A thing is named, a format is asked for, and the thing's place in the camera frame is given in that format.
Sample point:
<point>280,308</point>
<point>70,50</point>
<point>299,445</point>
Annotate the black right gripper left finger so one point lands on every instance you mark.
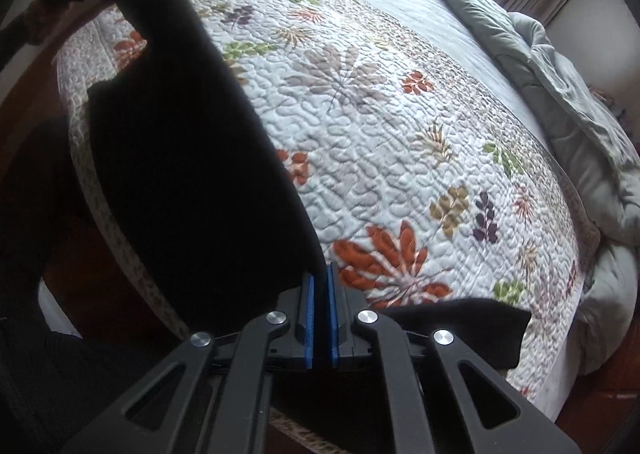
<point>211,395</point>

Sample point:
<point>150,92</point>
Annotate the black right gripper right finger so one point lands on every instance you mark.
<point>430,379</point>

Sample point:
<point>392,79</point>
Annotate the grey-green comforter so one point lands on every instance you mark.
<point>594,152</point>

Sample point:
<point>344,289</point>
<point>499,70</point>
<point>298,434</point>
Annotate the white floral quilt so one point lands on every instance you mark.
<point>424,172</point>

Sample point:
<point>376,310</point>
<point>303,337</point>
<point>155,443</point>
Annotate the black pants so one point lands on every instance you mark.
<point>194,182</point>

